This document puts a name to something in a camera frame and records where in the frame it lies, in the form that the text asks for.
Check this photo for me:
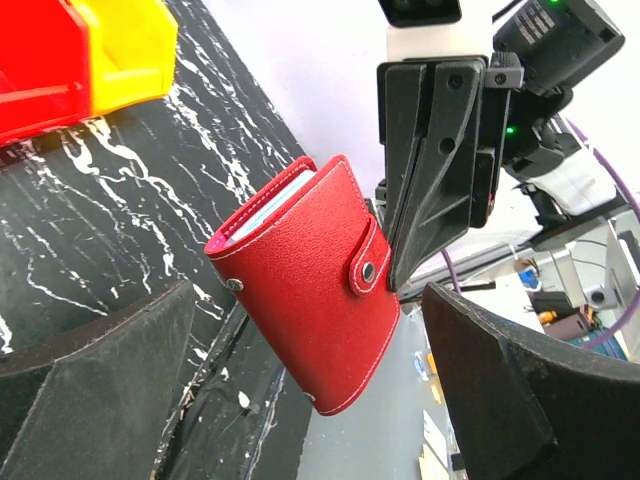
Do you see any red leather card holder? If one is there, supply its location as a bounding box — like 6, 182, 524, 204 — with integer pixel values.
205, 155, 400, 416

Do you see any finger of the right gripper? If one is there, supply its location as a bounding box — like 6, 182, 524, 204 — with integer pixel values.
377, 59, 440, 250
388, 58, 486, 291

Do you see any yellow plastic bin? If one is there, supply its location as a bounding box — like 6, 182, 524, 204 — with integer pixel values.
71, 0, 178, 117

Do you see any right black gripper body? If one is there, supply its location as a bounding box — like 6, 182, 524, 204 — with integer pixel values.
374, 49, 526, 231

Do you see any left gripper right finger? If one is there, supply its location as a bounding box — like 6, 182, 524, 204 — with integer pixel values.
422, 284, 639, 479

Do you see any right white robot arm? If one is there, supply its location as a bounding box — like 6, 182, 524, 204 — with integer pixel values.
376, 1, 629, 291

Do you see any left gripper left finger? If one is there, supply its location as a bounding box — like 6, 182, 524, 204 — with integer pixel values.
1, 281, 195, 479

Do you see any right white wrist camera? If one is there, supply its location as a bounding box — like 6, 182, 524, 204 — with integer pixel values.
378, 0, 493, 62

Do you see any red plastic bin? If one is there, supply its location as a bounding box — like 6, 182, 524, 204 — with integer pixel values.
1, 0, 91, 146

